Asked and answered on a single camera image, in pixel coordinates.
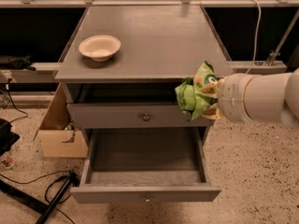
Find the grey middle drawer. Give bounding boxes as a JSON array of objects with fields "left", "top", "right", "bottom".
[{"left": 67, "top": 104, "right": 214, "bottom": 129}]

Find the cardboard box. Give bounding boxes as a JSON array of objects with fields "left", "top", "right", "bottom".
[{"left": 37, "top": 85, "right": 88, "bottom": 158}]

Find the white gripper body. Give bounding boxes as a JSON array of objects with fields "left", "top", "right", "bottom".
[{"left": 218, "top": 74, "right": 252, "bottom": 122}]

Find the grey open bottom drawer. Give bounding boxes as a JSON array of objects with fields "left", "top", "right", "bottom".
[{"left": 71, "top": 128, "right": 221, "bottom": 203}]

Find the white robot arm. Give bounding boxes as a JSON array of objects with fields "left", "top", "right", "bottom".
[{"left": 203, "top": 71, "right": 299, "bottom": 128}]

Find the white cable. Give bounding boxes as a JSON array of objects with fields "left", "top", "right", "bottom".
[{"left": 246, "top": 0, "right": 263, "bottom": 75}]

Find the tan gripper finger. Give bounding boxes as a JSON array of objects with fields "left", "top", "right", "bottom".
[
  {"left": 203, "top": 104, "right": 222, "bottom": 120},
  {"left": 200, "top": 78, "right": 224, "bottom": 98}
]

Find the black floor cable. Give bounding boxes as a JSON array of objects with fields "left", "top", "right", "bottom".
[{"left": 0, "top": 170, "right": 76, "bottom": 224}]

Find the grey drawer cabinet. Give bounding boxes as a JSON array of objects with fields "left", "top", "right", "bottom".
[{"left": 56, "top": 5, "right": 230, "bottom": 142}]

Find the black case on floor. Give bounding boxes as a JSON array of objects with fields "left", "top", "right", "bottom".
[{"left": 0, "top": 119, "right": 20, "bottom": 157}]

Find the white paper bowl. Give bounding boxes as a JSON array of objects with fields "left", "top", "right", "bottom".
[{"left": 78, "top": 35, "right": 121, "bottom": 62}]

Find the green rice chip bag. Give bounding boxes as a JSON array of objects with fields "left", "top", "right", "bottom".
[{"left": 175, "top": 61, "right": 218, "bottom": 121}]

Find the metal railing frame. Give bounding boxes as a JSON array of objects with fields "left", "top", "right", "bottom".
[{"left": 0, "top": 0, "right": 299, "bottom": 82}]

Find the black tripod stand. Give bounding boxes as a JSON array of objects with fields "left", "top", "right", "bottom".
[{"left": 0, "top": 171, "right": 79, "bottom": 224}]

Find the black bag on left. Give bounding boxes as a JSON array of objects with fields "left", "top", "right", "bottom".
[{"left": 0, "top": 55, "right": 36, "bottom": 70}]

